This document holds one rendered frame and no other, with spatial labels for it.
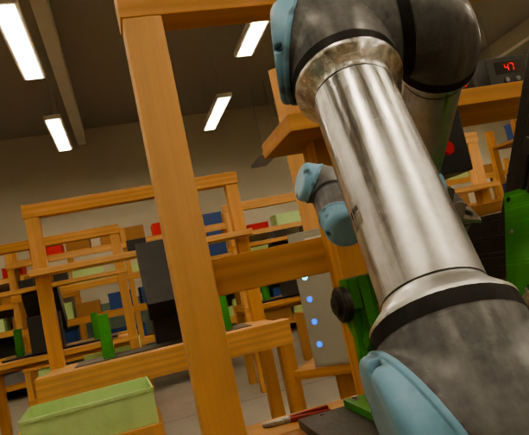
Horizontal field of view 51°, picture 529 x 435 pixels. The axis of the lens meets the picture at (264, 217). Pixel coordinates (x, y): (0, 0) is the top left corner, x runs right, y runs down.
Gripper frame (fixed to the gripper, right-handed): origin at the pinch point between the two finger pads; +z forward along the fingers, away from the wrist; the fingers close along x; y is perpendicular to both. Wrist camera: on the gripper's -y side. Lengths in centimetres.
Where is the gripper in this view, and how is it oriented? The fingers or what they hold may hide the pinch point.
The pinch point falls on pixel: (461, 220)
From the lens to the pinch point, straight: 119.4
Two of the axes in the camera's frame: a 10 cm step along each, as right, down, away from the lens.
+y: 2.5, -8.3, -4.9
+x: -1.1, -5.3, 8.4
